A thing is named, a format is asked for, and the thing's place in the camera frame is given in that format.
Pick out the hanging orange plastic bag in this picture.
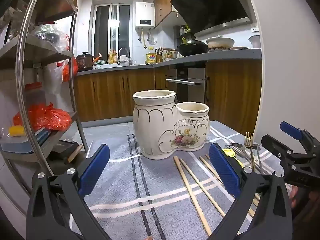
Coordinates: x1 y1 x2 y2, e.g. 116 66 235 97
62 34 78 82

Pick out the clear plastic bag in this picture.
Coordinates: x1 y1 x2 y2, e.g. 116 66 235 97
34 24 69 52

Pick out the white plastic container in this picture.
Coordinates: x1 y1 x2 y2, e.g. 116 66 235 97
249 35 262 49

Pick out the white water heater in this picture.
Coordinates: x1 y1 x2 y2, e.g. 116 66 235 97
135 2 155 28

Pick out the black range hood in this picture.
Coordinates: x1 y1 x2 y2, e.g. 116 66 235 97
170 0 252 34

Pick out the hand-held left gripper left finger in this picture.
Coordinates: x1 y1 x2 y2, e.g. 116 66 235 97
26 144 112 240

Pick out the hanging white plastic bag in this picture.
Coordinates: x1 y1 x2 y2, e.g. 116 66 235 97
42 60 68 98

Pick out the grey striped tablecloth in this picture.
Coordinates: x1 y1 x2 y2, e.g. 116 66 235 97
67 120 295 240

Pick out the window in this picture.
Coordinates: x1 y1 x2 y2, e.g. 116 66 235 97
94 3 133 58

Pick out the yellow plastic utensil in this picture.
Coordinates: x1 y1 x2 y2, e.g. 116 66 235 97
222 148 244 167

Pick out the black wok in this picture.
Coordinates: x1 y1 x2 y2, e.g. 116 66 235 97
177 37 208 57

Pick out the wooden base cabinet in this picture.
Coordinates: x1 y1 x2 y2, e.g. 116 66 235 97
74 49 263 135

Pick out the built-in oven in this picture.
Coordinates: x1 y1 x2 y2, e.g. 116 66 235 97
165 67 206 103

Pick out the gold fork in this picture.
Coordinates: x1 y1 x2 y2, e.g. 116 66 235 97
244 132 258 174

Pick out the metal shelf rack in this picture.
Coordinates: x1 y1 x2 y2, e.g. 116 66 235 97
0 0 89 178

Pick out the dark red rice cooker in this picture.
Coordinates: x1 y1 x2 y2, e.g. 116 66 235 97
76 52 94 72

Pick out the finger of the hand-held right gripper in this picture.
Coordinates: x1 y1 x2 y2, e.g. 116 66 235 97
261 134 311 173
280 121 320 156

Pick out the silver fork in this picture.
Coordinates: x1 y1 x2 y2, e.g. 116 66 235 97
224 142 269 175
250 144 265 174

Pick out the clear container with red lid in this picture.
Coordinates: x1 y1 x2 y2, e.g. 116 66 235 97
24 82 47 108

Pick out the metal faucet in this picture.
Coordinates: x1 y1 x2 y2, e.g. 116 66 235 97
118 47 129 65

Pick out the white pot with lid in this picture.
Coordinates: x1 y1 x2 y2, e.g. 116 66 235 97
206 35 235 52

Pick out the yellow sponge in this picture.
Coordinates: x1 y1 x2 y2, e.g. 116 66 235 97
9 125 25 137

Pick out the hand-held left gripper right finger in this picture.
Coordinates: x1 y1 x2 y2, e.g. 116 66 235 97
209 142 294 240

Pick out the wooden handle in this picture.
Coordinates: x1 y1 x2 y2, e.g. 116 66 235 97
67 145 84 163

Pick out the person's right hand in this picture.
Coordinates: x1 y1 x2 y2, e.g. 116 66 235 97
289 185 300 208

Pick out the crumpled orange plastic bag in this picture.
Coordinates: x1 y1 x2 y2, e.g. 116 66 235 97
13 102 72 131

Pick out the white floral ceramic utensil holder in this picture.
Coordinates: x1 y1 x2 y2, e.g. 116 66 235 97
132 89 210 160

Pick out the wooden wall cabinet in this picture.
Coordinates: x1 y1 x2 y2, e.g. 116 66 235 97
153 0 190 29

